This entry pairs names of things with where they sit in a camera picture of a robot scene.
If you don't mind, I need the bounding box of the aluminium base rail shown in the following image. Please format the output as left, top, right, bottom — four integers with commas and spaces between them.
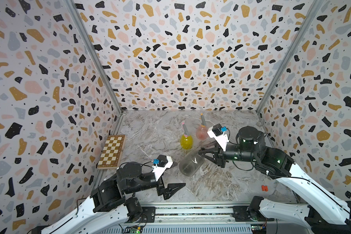
99, 201, 311, 234

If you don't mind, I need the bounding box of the dark smoky spray bottle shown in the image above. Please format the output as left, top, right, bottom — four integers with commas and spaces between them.
179, 149, 205, 177

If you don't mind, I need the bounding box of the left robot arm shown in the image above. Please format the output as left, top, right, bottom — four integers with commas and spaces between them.
30, 161, 186, 234

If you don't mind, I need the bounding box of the yellow spray bottle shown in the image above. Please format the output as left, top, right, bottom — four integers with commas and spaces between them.
180, 135, 193, 150

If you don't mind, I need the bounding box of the aluminium frame post right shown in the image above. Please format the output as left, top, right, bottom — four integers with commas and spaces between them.
256, 0, 322, 114

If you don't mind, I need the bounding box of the grey pink spray nozzle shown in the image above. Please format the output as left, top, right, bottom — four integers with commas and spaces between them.
182, 122, 190, 137

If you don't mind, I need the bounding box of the grey yellow spray nozzle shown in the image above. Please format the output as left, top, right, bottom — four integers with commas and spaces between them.
200, 114, 206, 127

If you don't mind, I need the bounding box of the pink transparent spray bottle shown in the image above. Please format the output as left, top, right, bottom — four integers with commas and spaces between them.
196, 125, 208, 141

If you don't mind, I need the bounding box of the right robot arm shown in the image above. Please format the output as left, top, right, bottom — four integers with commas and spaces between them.
198, 124, 351, 234

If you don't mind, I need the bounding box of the small red block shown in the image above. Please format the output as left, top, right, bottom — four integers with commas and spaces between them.
261, 185, 268, 192

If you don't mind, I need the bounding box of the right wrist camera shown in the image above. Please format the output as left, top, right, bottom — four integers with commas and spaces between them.
207, 124, 229, 152

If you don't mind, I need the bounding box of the aluminium frame post left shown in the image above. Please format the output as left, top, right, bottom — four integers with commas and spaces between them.
62, 0, 125, 115

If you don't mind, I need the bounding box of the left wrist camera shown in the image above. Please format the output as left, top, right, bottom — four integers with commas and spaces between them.
152, 155, 173, 181

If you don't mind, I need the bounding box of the wooden chess board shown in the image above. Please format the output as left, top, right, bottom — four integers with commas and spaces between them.
97, 135, 126, 170

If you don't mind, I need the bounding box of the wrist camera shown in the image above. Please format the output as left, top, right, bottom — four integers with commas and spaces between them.
207, 124, 229, 152
152, 155, 173, 181

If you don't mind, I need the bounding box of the aluminium frame post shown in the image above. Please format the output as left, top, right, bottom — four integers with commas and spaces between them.
62, 0, 125, 115
256, 0, 322, 114

